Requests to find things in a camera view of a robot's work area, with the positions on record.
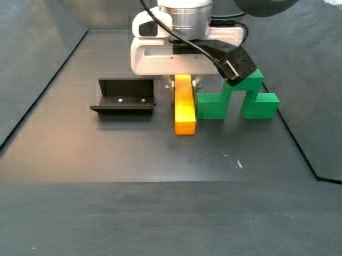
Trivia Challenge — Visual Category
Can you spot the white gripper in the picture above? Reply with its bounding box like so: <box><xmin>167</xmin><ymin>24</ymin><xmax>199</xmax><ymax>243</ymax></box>
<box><xmin>131</xmin><ymin>10</ymin><xmax>245</xmax><ymax>92</ymax></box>

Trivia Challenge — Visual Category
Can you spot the long yellow block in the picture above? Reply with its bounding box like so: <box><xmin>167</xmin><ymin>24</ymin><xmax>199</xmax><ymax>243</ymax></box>
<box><xmin>174</xmin><ymin>75</ymin><xmax>197</xmax><ymax>135</ymax></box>

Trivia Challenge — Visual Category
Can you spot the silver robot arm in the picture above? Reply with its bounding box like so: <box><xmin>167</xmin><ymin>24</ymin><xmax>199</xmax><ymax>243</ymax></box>
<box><xmin>130</xmin><ymin>0</ymin><xmax>246</xmax><ymax>85</ymax></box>

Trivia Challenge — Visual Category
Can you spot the green arch-shaped block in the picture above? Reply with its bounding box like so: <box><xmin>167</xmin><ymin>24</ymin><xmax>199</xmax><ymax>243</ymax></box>
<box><xmin>197</xmin><ymin>69</ymin><xmax>281</xmax><ymax>120</ymax></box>

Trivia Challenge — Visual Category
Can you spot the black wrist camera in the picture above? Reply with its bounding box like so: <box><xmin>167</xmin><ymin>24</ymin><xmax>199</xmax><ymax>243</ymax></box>
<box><xmin>173</xmin><ymin>40</ymin><xmax>257</xmax><ymax>86</ymax></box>

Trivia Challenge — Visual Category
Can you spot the black angled bracket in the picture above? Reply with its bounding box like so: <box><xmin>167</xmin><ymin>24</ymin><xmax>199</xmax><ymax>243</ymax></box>
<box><xmin>90</xmin><ymin>78</ymin><xmax>155</xmax><ymax>113</ymax></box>

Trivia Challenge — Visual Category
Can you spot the black cable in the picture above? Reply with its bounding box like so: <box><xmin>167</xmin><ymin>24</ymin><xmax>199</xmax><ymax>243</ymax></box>
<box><xmin>139</xmin><ymin>0</ymin><xmax>250</xmax><ymax>68</ymax></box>

